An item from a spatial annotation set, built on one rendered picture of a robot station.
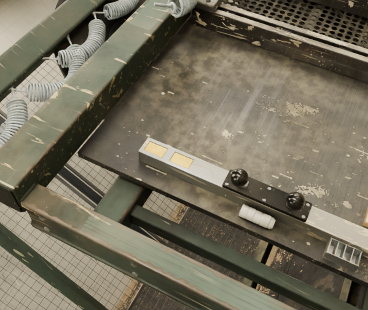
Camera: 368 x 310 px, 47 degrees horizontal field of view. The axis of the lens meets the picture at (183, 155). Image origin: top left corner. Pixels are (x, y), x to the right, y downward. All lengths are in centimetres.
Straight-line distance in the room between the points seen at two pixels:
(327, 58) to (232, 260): 68
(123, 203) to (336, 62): 75
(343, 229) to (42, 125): 71
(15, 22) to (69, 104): 550
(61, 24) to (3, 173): 89
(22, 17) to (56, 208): 575
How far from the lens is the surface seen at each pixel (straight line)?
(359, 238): 100
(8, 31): 647
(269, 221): 97
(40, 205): 98
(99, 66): 117
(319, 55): 137
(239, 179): 87
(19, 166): 99
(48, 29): 173
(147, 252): 89
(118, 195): 106
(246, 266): 101
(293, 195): 87
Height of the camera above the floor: 184
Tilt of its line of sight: 13 degrees down
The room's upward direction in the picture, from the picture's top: 49 degrees counter-clockwise
